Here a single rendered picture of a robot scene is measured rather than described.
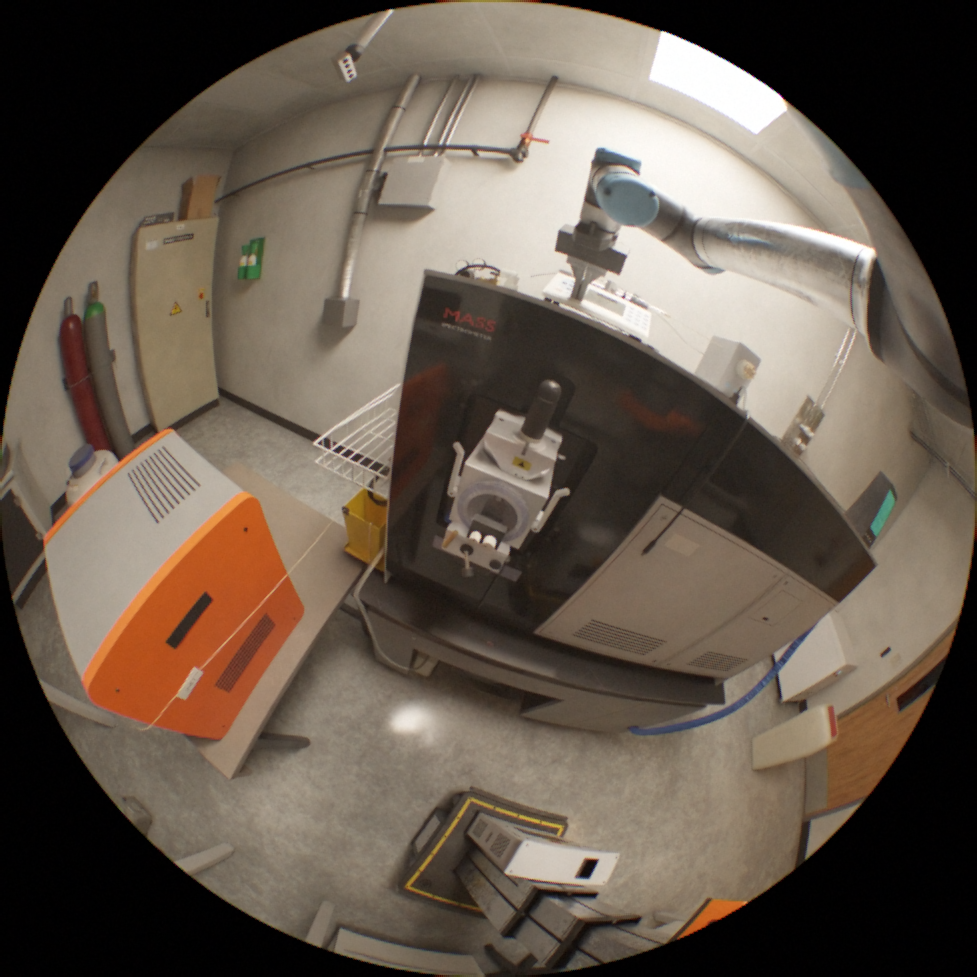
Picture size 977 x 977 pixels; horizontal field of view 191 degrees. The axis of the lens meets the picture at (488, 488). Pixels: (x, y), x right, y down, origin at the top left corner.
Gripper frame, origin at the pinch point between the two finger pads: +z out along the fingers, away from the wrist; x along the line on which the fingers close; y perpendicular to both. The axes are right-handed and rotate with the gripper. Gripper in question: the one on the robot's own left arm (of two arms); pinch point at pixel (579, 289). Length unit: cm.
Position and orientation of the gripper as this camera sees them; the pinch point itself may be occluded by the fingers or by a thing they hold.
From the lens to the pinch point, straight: 66.6
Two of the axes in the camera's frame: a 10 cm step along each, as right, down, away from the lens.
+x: -8.9, -4.3, 1.1
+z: -0.2, 2.8, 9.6
